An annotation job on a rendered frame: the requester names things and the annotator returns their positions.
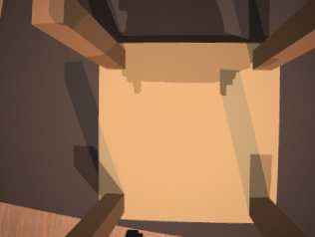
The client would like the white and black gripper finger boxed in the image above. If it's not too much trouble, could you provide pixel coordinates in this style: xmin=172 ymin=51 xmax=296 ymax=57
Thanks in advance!
xmin=125 ymin=230 xmax=144 ymax=237

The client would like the dark brown floor mat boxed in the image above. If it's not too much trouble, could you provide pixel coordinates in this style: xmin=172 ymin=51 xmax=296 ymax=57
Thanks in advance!
xmin=0 ymin=0 xmax=315 ymax=237

